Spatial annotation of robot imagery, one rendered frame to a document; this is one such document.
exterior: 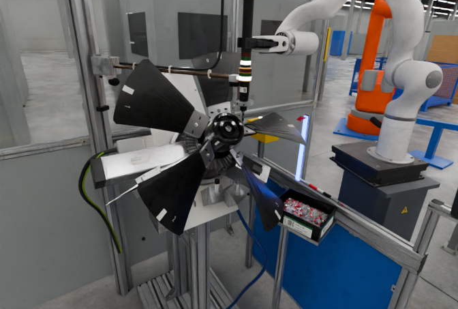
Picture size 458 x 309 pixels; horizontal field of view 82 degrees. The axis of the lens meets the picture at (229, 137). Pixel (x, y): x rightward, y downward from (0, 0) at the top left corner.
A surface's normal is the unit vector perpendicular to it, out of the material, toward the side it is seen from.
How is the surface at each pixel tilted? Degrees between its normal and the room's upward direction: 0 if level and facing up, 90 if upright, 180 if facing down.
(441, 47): 90
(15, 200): 90
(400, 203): 90
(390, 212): 90
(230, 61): 44
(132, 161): 50
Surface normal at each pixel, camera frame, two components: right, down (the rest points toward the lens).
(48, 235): 0.55, 0.33
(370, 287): -0.84, 0.18
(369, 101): -0.48, 0.31
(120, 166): 0.44, -0.35
